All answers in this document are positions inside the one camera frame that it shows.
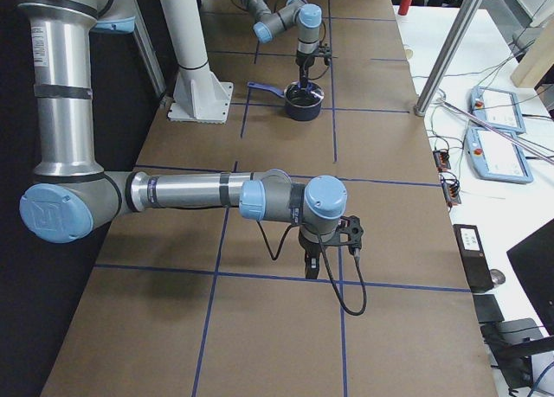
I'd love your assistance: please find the black box with white label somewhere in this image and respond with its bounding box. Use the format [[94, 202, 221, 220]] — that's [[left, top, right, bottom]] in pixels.
[[453, 224, 493, 293]]

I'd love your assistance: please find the teach pendant tablet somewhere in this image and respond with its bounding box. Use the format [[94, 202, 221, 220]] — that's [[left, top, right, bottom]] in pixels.
[[469, 86, 526, 134], [465, 126, 533, 184]]

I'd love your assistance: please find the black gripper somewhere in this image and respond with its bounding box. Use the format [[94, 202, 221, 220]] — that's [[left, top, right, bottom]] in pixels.
[[295, 54, 315, 90], [298, 231, 322, 279]]

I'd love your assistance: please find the white pedestal column with base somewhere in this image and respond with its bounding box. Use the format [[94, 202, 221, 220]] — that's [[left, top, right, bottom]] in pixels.
[[160, 0, 234, 124]]

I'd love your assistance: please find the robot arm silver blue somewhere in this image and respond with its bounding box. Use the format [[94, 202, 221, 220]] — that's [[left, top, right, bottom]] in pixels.
[[17, 0, 348, 279], [241, 0, 322, 89]]

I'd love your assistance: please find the near teach pendant tablet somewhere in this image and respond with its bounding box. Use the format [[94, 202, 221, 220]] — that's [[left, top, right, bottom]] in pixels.
[[465, 126, 533, 184]]

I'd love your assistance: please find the glass pot lid blue knob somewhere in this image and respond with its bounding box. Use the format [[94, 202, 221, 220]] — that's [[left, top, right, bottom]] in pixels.
[[285, 82, 325, 107]]

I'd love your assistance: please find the thin metal rod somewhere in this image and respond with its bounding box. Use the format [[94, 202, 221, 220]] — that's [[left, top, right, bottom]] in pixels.
[[434, 98, 553, 164]]

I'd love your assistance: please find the aluminium frame post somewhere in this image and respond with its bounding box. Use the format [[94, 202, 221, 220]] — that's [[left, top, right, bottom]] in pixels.
[[414, 0, 483, 117]]

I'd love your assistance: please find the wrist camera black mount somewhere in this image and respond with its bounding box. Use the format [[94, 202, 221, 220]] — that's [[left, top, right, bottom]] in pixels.
[[333, 215, 364, 257], [314, 43, 332, 67]]

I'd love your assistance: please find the far teach pendant tablet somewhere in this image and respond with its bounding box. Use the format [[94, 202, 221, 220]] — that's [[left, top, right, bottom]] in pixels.
[[469, 86, 526, 134]]

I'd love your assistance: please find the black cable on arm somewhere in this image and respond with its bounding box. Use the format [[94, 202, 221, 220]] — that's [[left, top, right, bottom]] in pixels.
[[257, 218, 369, 317]]

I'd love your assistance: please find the blue saucepan with handle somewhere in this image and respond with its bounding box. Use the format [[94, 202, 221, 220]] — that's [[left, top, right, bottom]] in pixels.
[[247, 81, 325, 122]]

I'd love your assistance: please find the orange black connector board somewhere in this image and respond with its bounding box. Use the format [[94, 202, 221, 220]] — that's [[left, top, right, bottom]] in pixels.
[[441, 177, 461, 208], [433, 149, 451, 172]]

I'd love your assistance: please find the black monitor corner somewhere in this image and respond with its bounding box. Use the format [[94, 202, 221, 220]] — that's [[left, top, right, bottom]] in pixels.
[[507, 226, 553, 334]]

